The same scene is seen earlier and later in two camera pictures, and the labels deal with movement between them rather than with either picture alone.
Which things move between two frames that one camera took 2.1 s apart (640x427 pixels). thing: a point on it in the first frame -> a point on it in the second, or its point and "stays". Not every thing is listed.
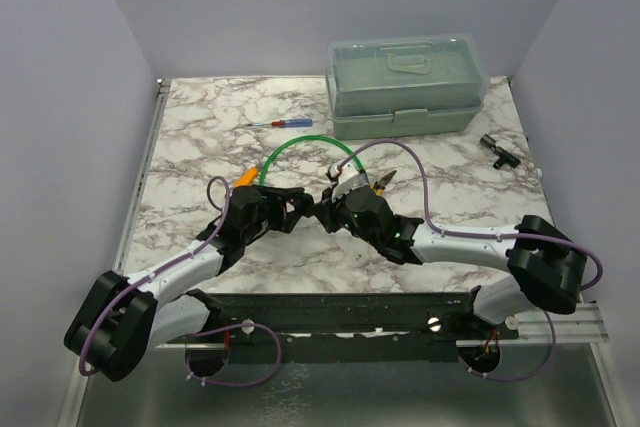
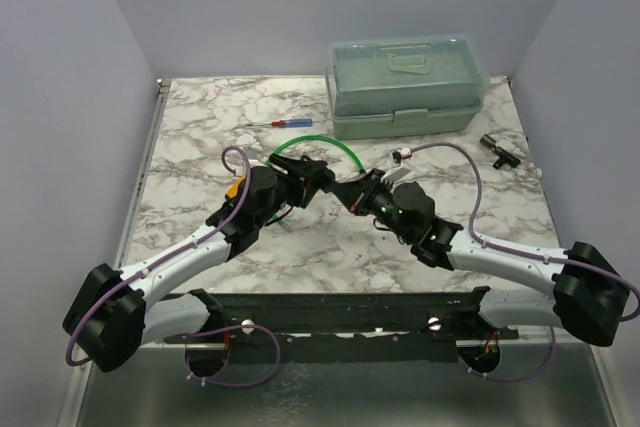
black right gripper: x=326 y=209 -> x=362 y=189
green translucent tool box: x=381 y=86 stays
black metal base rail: x=332 y=328 stays
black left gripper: x=277 y=200 -> x=303 y=179
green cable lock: x=364 y=176 stays
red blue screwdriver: x=286 y=123 stays
